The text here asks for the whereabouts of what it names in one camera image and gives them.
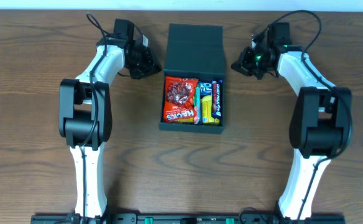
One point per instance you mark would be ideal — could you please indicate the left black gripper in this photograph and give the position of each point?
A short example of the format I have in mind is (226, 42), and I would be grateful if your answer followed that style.
(146, 62)

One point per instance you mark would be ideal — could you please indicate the Dairy Milk chocolate bar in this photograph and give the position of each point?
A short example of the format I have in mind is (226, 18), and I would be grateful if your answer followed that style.
(216, 99)

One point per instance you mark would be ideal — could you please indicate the red Hacks candy bag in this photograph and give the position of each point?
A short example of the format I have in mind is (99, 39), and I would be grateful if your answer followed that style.
(179, 99)

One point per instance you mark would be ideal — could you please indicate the KitKat Milo chocolate bar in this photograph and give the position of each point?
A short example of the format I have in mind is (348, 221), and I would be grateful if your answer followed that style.
(197, 106)

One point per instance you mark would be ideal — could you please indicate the blue Oreo cookie pack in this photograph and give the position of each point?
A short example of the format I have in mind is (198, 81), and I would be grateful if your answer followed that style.
(205, 89)

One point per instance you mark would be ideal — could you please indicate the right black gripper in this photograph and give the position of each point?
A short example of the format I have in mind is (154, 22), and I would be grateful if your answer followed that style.
(245, 62)

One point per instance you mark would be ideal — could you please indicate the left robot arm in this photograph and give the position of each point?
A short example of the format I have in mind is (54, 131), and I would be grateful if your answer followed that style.
(85, 117)

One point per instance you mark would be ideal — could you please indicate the dark green cardboard box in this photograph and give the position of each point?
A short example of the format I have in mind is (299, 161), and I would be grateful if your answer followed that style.
(195, 51)

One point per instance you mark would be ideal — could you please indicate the yellow snack bag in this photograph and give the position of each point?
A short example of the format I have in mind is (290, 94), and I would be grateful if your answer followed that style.
(185, 121)

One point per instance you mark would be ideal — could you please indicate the yellow Mentos gum bottle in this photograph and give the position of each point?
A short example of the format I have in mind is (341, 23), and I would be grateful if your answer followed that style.
(206, 106)

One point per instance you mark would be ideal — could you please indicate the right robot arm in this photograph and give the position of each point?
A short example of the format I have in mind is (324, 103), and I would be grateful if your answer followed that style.
(321, 124)

